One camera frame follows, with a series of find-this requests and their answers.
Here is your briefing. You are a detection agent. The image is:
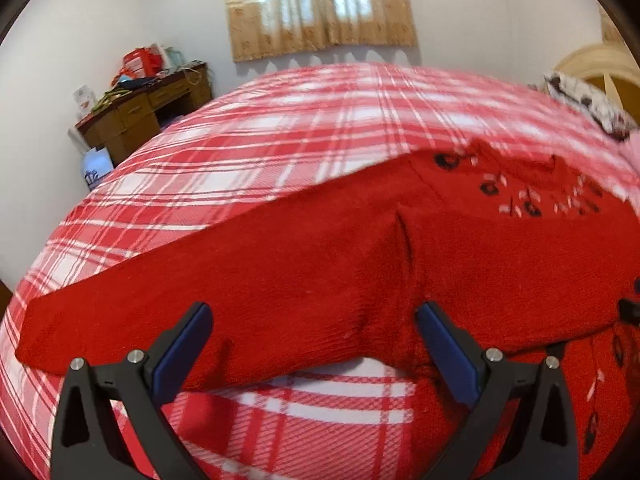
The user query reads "small white box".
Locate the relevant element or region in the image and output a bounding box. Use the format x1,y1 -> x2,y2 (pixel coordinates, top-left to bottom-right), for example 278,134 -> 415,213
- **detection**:
73,85 -> 97,112

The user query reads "red white plaid blanket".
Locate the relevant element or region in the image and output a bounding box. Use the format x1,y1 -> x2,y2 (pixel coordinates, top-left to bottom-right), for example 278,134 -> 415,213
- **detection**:
0,62 -> 640,480

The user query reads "red gift bag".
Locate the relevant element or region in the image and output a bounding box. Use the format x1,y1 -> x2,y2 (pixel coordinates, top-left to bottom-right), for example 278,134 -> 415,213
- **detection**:
122,47 -> 166,80

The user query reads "beige lace curtain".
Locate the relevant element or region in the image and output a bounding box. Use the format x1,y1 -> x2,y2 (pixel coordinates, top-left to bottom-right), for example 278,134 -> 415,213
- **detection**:
221,0 -> 418,63

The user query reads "cream wooden headboard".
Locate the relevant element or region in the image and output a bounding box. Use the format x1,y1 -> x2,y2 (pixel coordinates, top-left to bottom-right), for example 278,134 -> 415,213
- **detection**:
550,45 -> 640,126

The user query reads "blue white paper bag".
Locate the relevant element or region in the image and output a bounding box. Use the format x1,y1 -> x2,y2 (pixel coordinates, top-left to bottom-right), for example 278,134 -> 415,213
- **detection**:
81,147 -> 114,191

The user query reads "pink cloth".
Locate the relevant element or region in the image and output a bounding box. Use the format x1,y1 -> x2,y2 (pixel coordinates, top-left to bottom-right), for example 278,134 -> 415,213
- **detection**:
619,130 -> 640,173

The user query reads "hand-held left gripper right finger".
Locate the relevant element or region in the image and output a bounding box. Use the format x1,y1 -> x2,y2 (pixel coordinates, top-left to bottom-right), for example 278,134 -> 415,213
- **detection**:
415,301 -> 581,480

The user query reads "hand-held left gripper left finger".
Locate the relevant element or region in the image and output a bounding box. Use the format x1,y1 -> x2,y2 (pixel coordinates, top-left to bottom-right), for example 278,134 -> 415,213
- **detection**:
50,301 -> 215,480

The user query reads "red knit sweater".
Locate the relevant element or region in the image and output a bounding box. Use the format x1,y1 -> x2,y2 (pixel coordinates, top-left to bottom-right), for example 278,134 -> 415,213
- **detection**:
15,139 -> 640,480

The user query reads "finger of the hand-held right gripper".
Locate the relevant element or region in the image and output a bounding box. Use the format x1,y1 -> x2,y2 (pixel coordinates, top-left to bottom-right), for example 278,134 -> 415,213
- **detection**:
619,277 -> 640,323

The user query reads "brown wooden desk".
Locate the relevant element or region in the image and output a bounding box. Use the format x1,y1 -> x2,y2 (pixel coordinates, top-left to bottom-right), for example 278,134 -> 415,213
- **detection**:
75,62 -> 214,167

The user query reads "brown white patterned pillow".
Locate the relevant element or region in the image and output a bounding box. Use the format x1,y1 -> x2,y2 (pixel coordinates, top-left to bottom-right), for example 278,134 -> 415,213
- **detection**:
544,72 -> 640,141

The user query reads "yellow green strap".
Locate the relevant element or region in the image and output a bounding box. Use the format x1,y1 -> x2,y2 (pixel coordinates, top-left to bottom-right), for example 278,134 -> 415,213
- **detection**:
95,86 -> 132,110

